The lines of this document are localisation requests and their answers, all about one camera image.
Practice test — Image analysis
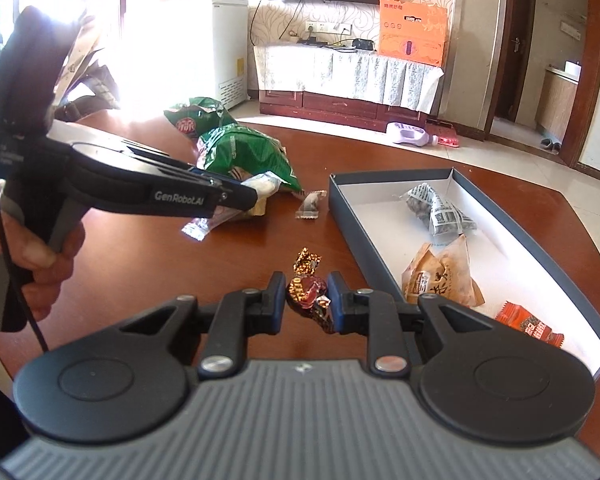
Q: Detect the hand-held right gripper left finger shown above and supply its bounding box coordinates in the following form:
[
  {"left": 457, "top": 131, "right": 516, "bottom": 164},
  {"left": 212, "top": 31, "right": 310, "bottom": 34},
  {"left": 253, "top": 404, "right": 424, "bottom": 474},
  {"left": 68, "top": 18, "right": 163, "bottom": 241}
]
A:
[{"left": 117, "top": 271, "right": 287, "bottom": 379}]

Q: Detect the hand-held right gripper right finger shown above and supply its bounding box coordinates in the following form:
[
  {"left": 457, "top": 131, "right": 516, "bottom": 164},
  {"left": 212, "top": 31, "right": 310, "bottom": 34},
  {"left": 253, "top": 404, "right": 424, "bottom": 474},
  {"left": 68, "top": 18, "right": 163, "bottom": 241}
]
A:
[{"left": 327, "top": 271, "right": 502, "bottom": 379}]

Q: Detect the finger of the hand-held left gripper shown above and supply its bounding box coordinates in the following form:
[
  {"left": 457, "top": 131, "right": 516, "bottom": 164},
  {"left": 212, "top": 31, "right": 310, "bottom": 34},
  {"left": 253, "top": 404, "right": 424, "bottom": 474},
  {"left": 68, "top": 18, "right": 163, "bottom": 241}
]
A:
[{"left": 122, "top": 141, "right": 259, "bottom": 209}]

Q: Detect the brown foil candy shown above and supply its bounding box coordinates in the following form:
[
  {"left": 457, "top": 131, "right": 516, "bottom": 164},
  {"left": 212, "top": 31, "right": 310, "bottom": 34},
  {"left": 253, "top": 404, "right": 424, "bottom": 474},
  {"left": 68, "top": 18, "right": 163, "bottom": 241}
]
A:
[{"left": 285, "top": 247, "right": 336, "bottom": 333}]

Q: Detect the green snack bag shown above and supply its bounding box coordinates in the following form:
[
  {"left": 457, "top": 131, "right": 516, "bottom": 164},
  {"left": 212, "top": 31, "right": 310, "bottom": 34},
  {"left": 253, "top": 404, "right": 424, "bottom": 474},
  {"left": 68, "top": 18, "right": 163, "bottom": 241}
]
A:
[
  {"left": 163, "top": 96, "right": 238, "bottom": 138},
  {"left": 196, "top": 125, "right": 303, "bottom": 192}
]

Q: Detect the clear bread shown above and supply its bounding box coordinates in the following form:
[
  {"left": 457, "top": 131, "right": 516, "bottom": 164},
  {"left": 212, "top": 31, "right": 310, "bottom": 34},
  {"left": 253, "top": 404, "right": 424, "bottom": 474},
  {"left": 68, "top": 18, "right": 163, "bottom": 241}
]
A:
[{"left": 227, "top": 172, "right": 282, "bottom": 221}]

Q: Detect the tan pastry packet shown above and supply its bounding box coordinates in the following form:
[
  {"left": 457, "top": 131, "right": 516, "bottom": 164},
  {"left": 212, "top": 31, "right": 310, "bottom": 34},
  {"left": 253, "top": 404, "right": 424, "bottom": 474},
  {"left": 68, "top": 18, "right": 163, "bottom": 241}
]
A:
[{"left": 401, "top": 234, "right": 486, "bottom": 307}]

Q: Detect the newspaper print snack packet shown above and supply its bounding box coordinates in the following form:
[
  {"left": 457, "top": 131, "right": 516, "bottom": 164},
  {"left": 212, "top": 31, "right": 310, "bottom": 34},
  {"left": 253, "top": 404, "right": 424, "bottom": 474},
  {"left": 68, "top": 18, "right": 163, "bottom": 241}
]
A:
[{"left": 405, "top": 182, "right": 478, "bottom": 237}]

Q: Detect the grey cardboard box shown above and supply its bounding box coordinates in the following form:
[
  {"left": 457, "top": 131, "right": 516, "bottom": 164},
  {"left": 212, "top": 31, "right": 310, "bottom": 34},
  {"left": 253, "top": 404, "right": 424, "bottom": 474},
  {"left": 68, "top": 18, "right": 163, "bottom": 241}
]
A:
[{"left": 327, "top": 167, "right": 600, "bottom": 383}]

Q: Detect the small orange snack packet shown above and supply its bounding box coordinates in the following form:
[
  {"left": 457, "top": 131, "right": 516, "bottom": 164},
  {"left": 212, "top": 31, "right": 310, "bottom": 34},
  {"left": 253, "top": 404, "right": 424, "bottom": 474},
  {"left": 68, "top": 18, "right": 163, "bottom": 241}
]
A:
[{"left": 495, "top": 301, "right": 565, "bottom": 350}]

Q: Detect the person's left hand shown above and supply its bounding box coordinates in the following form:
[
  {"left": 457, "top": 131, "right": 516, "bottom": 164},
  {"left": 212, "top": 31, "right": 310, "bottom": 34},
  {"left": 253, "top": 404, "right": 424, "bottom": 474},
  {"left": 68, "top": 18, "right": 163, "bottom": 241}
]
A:
[{"left": 22, "top": 220, "right": 87, "bottom": 322}]

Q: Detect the small clear wrapped candy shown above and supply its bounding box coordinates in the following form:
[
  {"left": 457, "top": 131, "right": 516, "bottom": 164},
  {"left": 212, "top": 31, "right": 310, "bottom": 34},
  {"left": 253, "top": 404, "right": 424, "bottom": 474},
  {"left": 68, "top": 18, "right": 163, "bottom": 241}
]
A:
[{"left": 295, "top": 190, "right": 327, "bottom": 220}]

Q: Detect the white freezer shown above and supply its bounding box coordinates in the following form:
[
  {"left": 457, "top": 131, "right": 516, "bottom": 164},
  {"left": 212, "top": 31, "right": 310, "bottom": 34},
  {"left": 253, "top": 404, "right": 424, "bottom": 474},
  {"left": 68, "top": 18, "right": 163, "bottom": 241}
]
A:
[{"left": 167, "top": 0, "right": 251, "bottom": 111}]

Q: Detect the white cabinet with cloth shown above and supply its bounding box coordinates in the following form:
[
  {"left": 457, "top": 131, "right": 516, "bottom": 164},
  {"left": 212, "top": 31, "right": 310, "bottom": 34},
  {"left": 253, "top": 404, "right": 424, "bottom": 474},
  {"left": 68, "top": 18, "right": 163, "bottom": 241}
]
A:
[{"left": 252, "top": 42, "right": 443, "bottom": 113}]

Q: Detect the white plastic bottle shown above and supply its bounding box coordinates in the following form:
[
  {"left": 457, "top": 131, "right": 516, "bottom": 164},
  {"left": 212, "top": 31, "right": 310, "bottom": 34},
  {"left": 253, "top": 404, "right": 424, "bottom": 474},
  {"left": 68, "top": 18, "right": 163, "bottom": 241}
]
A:
[{"left": 385, "top": 121, "right": 438, "bottom": 148}]

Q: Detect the orange gift box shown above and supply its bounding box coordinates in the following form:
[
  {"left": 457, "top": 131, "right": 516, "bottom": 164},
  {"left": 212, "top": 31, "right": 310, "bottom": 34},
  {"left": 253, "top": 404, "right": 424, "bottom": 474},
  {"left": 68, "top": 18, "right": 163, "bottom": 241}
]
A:
[{"left": 378, "top": 0, "right": 449, "bottom": 67}]

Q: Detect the wooden kitchen cabinet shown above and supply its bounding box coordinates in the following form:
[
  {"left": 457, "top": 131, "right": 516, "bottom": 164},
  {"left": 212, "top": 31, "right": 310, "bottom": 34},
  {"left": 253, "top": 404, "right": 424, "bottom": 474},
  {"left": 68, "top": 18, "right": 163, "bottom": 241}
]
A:
[{"left": 535, "top": 62, "right": 581, "bottom": 143}]

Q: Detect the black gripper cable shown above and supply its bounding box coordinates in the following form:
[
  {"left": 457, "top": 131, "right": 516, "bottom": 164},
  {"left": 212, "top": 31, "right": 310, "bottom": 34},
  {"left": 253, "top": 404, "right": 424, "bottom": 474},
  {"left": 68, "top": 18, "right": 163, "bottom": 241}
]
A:
[{"left": 0, "top": 130, "right": 50, "bottom": 353}]

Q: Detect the white wall socket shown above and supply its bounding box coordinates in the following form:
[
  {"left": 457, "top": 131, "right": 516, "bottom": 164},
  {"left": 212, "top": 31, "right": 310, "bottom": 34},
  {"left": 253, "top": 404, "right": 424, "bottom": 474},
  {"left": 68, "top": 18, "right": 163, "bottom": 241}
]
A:
[{"left": 305, "top": 20, "right": 353, "bottom": 36}]

